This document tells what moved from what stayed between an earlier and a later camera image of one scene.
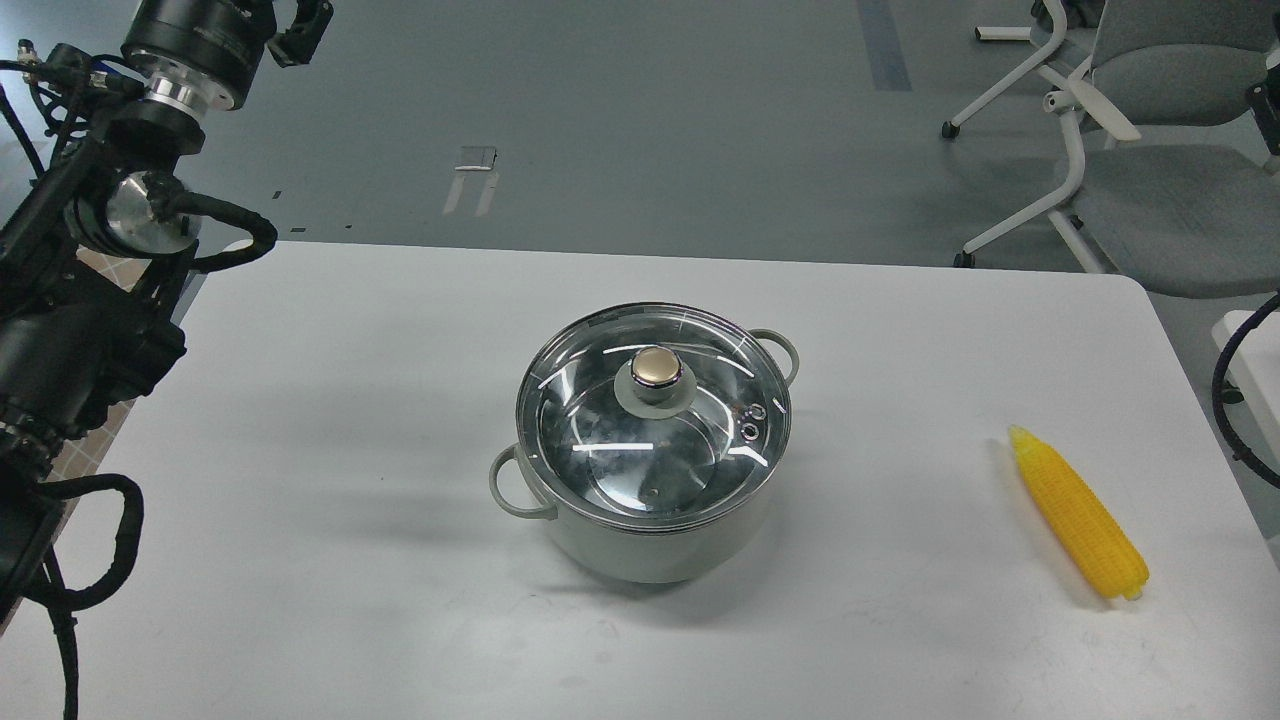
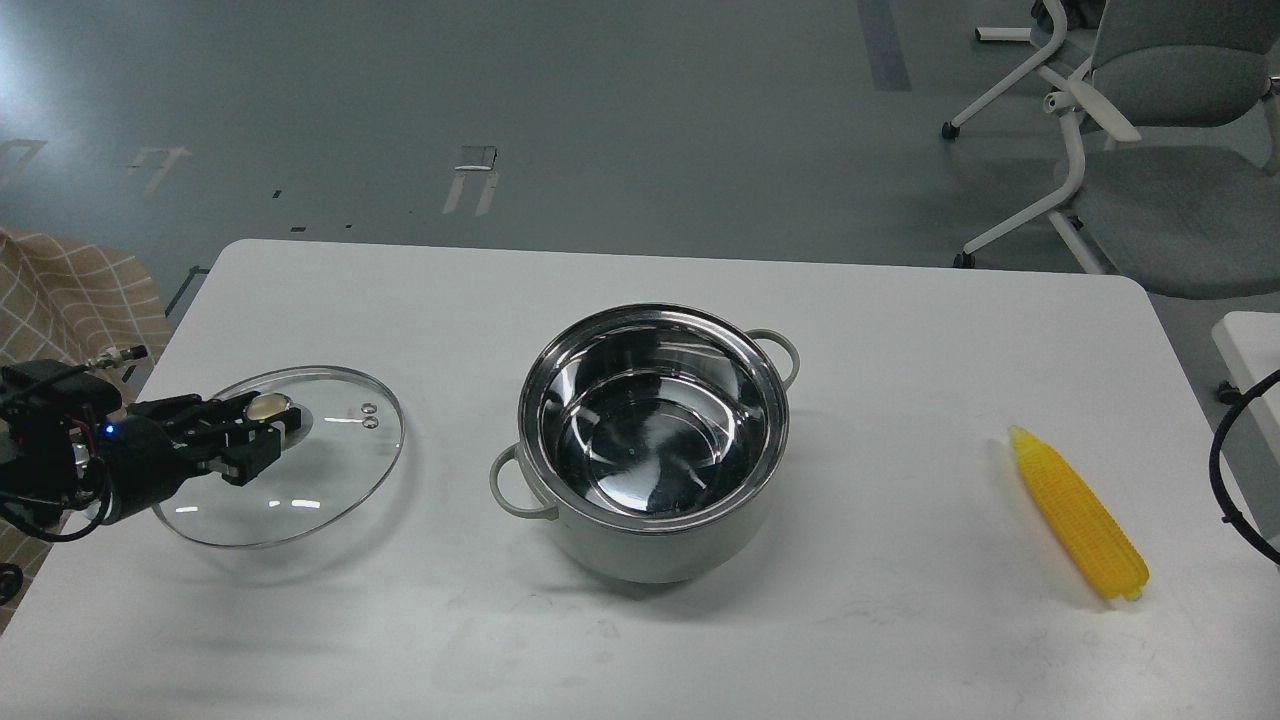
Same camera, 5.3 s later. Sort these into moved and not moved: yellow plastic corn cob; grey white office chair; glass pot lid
Moved: glass pot lid
Not moved: grey white office chair; yellow plastic corn cob
